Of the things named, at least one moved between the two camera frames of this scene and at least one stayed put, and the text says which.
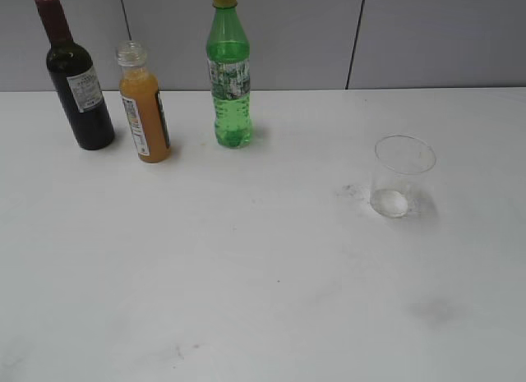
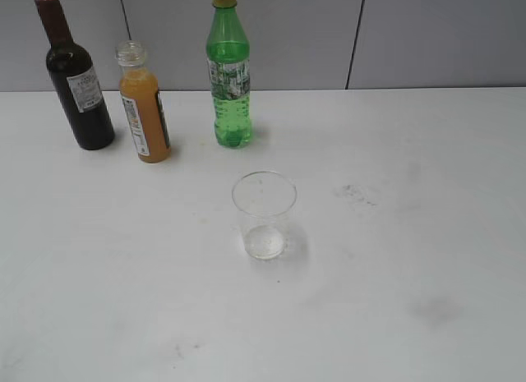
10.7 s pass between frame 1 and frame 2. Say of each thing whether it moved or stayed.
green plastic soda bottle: stayed
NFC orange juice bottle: stayed
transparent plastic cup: moved
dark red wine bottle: stayed
